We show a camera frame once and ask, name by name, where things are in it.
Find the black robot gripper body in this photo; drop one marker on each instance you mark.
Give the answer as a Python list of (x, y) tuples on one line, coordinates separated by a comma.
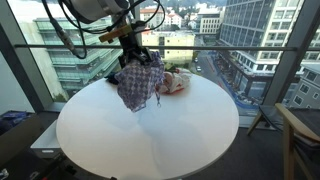
[(135, 56)]

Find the purple checkered floral shirt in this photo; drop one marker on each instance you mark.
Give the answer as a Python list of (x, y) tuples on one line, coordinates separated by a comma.
[(138, 83)]

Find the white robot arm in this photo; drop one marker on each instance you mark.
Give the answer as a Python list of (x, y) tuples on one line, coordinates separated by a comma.
[(93, 8)]

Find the dark blue crumpled cloth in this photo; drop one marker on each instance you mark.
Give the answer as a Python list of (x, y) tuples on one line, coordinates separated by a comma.
[(111, 79)]

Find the green toy leaves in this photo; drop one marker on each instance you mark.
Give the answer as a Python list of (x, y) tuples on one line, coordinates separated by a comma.
[(171, 69)]

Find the white cloth with red print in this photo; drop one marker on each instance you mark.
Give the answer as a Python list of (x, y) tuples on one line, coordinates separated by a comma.
[(175, 82)]

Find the white plastic storage bin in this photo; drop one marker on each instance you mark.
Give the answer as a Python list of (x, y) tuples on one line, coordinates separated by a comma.
[(46, 141)]

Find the blue fabric in box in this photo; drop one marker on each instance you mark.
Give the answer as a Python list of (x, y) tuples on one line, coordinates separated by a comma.
[(11, 119)]

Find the brown cardboard box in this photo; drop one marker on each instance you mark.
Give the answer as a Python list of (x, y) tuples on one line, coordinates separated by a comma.
[(16, 140)]

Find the wooden chair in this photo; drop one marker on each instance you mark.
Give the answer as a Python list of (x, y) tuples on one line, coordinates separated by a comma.
[(293, 133)]

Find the black chair cushion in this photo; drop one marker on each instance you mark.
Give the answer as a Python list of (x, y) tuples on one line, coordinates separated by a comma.
[(308, 121)]

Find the wooden camera mount block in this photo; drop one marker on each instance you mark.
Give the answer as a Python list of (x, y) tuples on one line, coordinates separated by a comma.
[(115, 34)]

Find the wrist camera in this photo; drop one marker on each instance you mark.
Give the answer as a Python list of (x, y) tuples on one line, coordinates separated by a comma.
[(139, 26)]

